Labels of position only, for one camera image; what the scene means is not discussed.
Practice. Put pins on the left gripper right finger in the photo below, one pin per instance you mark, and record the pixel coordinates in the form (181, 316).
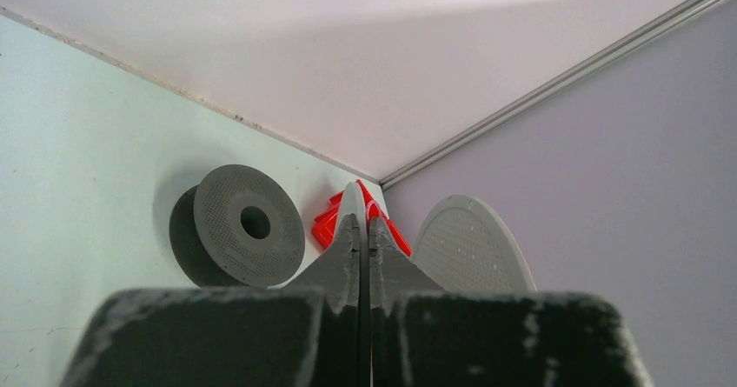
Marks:
(425, 336)

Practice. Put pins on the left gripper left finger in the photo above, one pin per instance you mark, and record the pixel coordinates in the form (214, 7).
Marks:
(304, 334)

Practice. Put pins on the white translucent spool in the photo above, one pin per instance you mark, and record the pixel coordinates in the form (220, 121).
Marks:
(462, 246)

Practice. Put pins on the dark grey spool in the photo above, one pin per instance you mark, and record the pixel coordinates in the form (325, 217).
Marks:
(237, 227)

